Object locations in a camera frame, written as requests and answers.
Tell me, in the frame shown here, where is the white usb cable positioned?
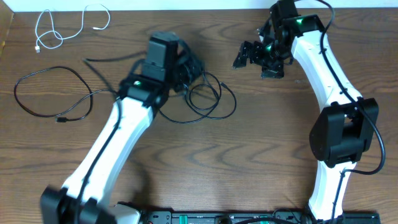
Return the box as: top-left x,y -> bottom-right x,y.
34,3 -> 111,54

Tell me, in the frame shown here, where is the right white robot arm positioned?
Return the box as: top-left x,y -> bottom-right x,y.
233,12 -> 386,223

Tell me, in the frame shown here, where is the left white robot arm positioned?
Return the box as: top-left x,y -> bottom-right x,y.
40,50 -> 205,223

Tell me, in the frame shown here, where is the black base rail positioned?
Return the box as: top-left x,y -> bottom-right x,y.
138,208 -> 381,224

